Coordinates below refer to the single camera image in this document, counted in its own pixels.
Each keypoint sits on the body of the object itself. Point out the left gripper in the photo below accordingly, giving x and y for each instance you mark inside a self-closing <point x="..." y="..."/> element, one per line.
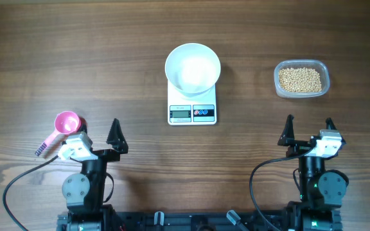
<point x="117" y="143"/>

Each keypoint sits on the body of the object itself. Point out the pink plastic scoop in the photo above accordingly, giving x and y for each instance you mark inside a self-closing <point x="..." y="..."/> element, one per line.
<point x="66" y="122"/>

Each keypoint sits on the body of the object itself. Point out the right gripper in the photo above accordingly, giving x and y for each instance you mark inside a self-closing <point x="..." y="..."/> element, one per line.
<point x="288" y="133"/>

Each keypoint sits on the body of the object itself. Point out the clear plastic container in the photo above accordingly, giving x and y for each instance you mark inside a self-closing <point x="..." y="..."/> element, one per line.
<point x="313" y="64"/>

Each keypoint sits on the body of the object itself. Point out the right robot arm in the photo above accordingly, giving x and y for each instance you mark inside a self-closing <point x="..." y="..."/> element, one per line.
<point x="321" y="190"/>

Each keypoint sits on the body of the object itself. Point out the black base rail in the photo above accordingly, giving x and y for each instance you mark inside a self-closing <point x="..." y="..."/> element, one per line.
<point x="206" y="221"/>

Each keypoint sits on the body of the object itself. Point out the white digital kitchen scale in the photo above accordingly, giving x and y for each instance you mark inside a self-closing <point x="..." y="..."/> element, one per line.
<point x="199" y="109"/>

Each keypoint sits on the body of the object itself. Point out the yellow soybeans in container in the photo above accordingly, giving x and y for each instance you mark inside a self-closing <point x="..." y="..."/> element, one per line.
<point x="302" y="80"/>

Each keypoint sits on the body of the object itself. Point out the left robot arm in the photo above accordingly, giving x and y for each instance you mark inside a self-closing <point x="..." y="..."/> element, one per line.
<point x="84" y="191"/>

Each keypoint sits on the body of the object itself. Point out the white bowl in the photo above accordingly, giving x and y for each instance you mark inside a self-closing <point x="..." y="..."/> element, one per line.
<point x="192" y="68"/>

